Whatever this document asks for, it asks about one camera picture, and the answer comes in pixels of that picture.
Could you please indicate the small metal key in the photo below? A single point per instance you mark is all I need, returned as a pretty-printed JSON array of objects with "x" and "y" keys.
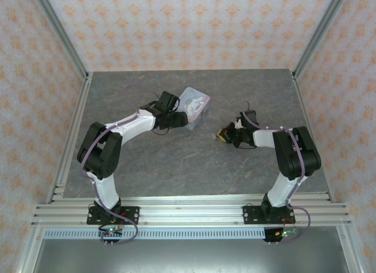
[{"x": 214, "y": 135}]

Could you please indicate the light blue cartoon pouch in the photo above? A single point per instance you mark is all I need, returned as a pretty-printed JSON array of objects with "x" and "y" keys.
[{"x": 195, "y": 104}]

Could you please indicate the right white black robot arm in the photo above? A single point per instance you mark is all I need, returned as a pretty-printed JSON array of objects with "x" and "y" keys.
[{"x": 264, "y": 138}]

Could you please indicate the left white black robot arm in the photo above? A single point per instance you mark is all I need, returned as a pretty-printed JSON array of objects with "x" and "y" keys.
[{"x": 132, "y": 124}]

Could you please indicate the aluminium mounting beam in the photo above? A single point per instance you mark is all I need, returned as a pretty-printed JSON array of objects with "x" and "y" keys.
[{"x": 191, "y": 217}]

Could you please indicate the right controller board with LEDs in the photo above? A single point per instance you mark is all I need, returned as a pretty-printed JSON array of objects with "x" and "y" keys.
[{"x": 286, "y": 233}]

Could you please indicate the controller board with leds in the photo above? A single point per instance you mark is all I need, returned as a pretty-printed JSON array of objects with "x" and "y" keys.
[
  {"x": 111, "y": 232},
  {"x": 286, "y": 233}
]

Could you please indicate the left controller board with LEDs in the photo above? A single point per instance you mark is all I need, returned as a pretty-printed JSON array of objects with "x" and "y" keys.
[{"x": 111, "y": 232}]

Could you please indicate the right aluminium side rail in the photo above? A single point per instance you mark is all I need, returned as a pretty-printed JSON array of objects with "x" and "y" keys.
[{"x": 312, "y": 138}]

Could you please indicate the aluminium side rail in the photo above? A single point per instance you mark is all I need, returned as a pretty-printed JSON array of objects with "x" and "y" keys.
[
  {"x": 312, "y": 138},
  {"x": 83, "y": 94}
]

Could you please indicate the aluminium table edge rail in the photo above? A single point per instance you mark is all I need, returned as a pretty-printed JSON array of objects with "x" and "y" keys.
[{"x": 191, "y": 199}]

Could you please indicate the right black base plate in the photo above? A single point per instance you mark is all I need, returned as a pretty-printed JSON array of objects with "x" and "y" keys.
[{"x": 249, "y": 214}]

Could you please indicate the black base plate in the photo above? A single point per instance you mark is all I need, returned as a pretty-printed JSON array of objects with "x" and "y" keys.
[
  {"x": 249, "y": 214},
  {"x": 130, "y": 212}
]

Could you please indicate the left aluminium side rail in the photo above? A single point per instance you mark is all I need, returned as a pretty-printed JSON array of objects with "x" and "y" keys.
[{"x": 83, "y": 94}]

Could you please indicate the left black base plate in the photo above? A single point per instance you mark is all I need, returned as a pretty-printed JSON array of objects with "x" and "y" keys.
[{"x": 130, "y": 212}]

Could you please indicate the right aluminium frame post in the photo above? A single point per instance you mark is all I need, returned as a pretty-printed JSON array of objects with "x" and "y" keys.
[{"x": 321, "y": 29}]

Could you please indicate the aluminium frame post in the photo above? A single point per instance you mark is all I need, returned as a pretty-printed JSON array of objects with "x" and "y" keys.
[
  {"x": 60, "y": 29},
  {"x": 321, "y": 29}
]

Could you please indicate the left aluminium frame post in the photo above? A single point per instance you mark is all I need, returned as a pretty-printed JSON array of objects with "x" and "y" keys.
[{"x": 60, "y": 29}]

